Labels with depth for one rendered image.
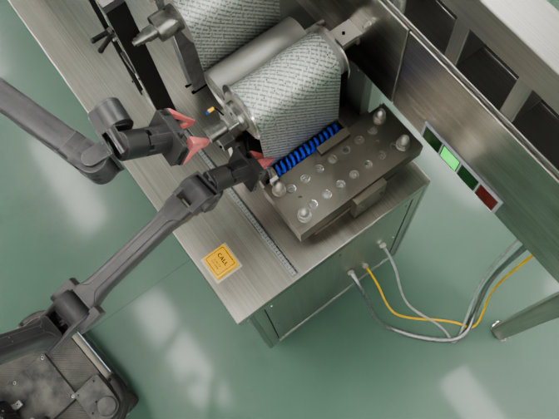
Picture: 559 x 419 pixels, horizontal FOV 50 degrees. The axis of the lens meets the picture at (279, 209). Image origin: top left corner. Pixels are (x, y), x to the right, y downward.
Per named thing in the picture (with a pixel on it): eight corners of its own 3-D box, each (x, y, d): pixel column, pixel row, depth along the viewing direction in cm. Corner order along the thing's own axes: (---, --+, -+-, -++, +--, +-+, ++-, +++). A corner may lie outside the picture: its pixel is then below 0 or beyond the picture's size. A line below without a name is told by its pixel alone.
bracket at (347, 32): (328, 35, 141) (328, 30, 139) (348, 22, 142) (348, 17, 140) (342, 50, 139) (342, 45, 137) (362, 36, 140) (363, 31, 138)
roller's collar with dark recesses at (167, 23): (151, 28, 141) (144, 12, 135) (172, 15, 142) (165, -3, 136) (165, 47, 139) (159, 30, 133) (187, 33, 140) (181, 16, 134)
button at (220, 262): (203, 260, 164) (202, 258, 162) (225, 245, 165) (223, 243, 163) (218, 281, 162) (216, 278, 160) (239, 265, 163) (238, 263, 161)
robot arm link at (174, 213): (76, 334, 133) (45, 298, 135) (86, 332, 139) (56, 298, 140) (218, 199, 136) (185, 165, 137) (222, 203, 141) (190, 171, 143)
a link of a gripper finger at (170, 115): (200, 149, 131) (165, 156, 124) (182, 125, 133) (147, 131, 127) (212, 127, 127) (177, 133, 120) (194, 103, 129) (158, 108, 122)
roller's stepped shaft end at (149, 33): (131, 43, 138) (126, 35, 135) (153, 29, 139) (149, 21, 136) (138, 52, 137) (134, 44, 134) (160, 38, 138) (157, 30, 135)
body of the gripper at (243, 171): (256, 190, 151) (233, 199, 146) (233, 160, 154) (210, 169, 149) (264, 174, 146) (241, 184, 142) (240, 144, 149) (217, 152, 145)
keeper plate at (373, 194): (349, 212, 165) (352, 199, 154) (378, 191, 166) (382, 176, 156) (355, 219, 164) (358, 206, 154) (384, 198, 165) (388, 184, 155)
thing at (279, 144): (266, 170, 159) (259, 140, 142) (337, 120, 163) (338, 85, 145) (267, 171, 159) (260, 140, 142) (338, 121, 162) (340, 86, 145)
